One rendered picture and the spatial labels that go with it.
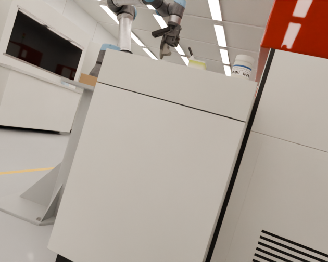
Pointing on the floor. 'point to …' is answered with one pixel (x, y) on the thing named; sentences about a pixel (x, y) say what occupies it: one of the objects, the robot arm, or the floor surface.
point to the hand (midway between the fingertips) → (160, 56)
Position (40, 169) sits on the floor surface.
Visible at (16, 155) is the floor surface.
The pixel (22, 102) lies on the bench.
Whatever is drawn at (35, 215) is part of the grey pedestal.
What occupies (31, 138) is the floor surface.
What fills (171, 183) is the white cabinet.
